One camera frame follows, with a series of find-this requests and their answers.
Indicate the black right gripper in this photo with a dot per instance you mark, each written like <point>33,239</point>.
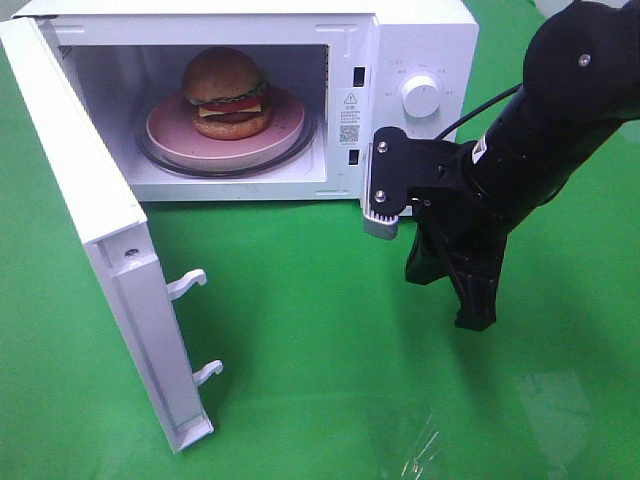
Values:
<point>465,209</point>

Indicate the burger with brown bun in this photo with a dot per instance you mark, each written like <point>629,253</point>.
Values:
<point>229,92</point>

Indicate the pink round plate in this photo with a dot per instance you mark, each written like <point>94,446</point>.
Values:
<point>284,106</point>

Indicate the white microwave door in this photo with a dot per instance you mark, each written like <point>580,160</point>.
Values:
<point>112,228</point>

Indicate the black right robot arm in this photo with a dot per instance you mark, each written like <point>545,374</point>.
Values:
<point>580,84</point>

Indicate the upper white microwave knob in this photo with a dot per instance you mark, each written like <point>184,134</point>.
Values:
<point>421,95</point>

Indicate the lower white door latch hook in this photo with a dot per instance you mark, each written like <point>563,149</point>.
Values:
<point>215,367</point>

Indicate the white door latch hook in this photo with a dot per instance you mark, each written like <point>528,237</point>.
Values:
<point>215,367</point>
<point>177,288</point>

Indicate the upper white door latch hook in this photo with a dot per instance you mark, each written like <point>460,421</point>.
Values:
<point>177,288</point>

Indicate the white microwave oven body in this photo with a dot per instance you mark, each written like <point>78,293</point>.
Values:
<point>345,60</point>

